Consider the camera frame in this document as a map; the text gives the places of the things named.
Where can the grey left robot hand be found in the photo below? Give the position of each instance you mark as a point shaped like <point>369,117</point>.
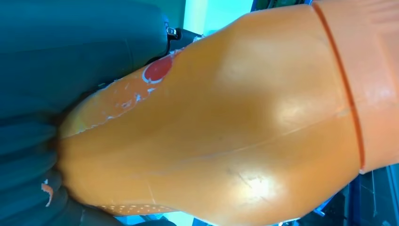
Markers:
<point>78,46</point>

